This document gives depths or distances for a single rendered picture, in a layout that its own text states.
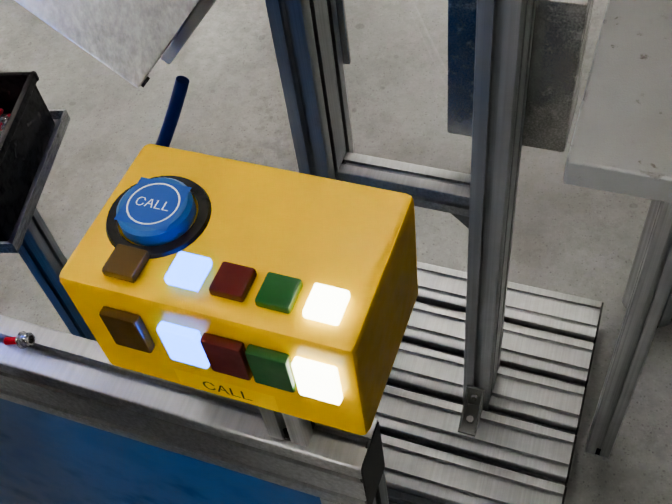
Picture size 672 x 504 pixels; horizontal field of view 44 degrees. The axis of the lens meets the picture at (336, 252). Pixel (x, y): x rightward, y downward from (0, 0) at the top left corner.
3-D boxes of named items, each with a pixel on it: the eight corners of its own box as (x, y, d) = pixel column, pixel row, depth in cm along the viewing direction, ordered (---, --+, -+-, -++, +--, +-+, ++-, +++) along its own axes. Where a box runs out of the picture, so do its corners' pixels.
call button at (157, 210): (211, 202, 45) (203, 180, 43) (178, 259, 42) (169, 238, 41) (145, 188, 46) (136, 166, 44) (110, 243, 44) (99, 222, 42)
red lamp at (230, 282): (258, 274, 41) (256, 267, 40) (243, 304, 40) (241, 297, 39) (225, 266, 41) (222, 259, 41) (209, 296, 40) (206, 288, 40)
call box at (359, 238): (421, 305, 51) (416, 188, 43) (369, 453, 46) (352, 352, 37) (188, 251, 56) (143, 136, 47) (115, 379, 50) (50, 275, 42)
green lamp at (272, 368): (299, 384, 42) (290, 353, 40) (294, 394, 42) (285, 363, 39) (258, 373, 43) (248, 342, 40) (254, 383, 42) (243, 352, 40)
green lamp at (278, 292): (304, 285, 40) (302, 278, 40) (290, 316, 39) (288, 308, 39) (269, 277, 41) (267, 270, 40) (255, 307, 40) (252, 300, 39)
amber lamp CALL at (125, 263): (151, 256, 42) (148, 249, 42) (135, 284, 41) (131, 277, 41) (120, 249, 43) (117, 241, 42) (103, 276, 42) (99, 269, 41)
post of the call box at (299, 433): (322, 410, 60) (298, 313, 50) (307, 447, 58) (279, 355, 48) (283, 399, 60) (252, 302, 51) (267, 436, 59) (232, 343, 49)
